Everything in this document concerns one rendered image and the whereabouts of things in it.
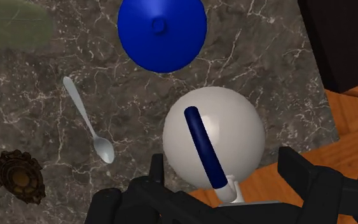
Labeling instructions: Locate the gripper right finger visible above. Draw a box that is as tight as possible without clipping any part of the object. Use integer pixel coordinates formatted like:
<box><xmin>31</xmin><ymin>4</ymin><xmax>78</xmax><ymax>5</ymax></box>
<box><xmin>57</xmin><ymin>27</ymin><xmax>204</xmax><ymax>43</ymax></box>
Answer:
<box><xmin>277</xmin><ymin>146</ymin><xmax>358</xmax><ymax>224</ymax></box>

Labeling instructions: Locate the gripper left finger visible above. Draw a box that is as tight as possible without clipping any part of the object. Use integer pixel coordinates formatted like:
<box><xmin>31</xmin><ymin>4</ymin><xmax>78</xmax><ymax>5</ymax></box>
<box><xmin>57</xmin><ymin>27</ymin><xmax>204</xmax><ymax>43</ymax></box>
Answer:
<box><xmin>84</xmin><ymin>153</ymin><xmax>229</xmax><ymax>224</ymax></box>

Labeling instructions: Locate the silver spoon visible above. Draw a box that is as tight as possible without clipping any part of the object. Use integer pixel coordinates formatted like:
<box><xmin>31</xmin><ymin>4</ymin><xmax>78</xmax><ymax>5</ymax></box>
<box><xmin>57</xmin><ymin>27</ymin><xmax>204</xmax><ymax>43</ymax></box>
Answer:
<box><xmin>62</xmin><ymin>76</ymin><xmax>116</xmax><ymax>165</ymax></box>

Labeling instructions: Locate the ornate brown round ornament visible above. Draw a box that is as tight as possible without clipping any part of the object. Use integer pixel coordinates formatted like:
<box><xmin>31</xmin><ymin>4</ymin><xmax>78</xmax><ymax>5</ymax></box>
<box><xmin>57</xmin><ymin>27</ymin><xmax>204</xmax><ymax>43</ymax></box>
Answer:
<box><xmin>0</xmin><ymin>149</ymin><xmax>46</xmax><ymax>205</ymax></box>

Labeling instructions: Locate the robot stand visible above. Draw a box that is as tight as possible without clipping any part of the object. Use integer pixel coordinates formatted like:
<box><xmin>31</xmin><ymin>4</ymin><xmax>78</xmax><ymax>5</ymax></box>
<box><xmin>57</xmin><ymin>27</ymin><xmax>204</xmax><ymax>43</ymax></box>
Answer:
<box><xmin>297</xmin><ymin>0</ymin><xmax>358</xmax><ymax>94</ymax></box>

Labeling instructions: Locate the blue cone-shaped lid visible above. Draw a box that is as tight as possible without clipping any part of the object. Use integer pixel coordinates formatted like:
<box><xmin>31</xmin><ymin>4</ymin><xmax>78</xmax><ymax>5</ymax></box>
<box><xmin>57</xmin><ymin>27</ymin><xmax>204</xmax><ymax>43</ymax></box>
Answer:
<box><xmin>117</xmin><ymin>0</ymin><xmax>208</xmax><ymax>74</ymax></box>

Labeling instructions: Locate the blurred green leaf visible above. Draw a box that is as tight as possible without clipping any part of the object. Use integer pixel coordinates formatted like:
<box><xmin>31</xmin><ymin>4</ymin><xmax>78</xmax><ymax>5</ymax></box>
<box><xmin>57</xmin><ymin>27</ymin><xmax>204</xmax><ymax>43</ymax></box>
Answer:
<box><xmin>0</xmin><ymin>0</ymin><xmax>55</xmax><ymax>52</ymax></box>

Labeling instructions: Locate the white kettle with blue handle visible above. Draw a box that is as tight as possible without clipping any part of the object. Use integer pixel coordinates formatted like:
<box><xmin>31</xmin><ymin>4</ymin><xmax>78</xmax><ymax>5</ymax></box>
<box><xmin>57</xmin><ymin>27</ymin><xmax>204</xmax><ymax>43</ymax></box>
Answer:
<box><xmin>162</xmin><ymin>86</ymin><xmax>266</xmax><ymax>205</ymax></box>

